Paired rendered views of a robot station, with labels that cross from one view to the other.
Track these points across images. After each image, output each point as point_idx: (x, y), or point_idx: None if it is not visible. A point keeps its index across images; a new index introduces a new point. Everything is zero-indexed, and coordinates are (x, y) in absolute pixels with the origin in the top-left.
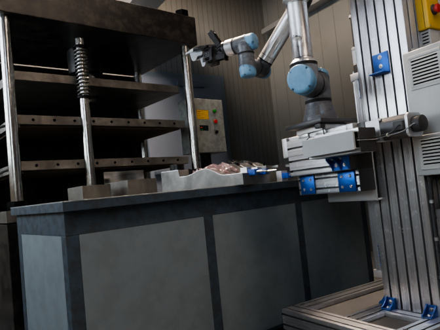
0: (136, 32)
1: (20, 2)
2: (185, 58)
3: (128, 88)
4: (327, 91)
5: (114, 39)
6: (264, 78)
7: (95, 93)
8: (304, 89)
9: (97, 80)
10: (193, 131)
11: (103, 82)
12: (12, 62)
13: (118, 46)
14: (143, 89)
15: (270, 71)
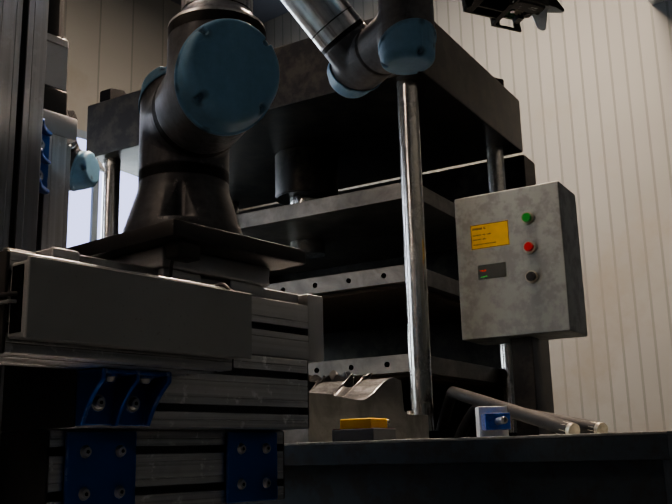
0: (277, 103)
1: (114, 134)
2: (398, 113)
3: (297, 218)
4: None
5: (280, 126)
6: (81, 187)
7: (292, 236)
8: None
9: (244, 217)
10: (407, 290)
11: (252, 217)
12: (109, 227)
13: (315, 131)
14: (326, 211)
15: (72, 170)
